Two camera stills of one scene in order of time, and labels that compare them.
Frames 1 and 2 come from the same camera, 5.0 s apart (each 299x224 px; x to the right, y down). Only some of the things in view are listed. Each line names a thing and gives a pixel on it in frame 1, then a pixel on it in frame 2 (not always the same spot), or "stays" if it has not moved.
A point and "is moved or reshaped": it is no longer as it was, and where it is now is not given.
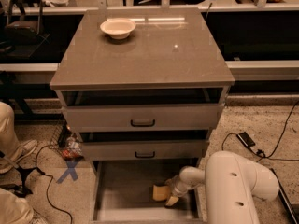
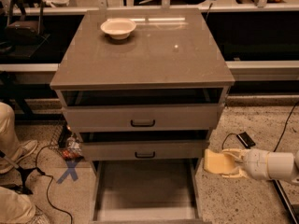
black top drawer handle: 150,125 stays
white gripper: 177,188 to 254,164
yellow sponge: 161,192 is moved or reshaped
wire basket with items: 65,142 stays
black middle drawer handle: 144,157 stays
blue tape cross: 71,163 stays
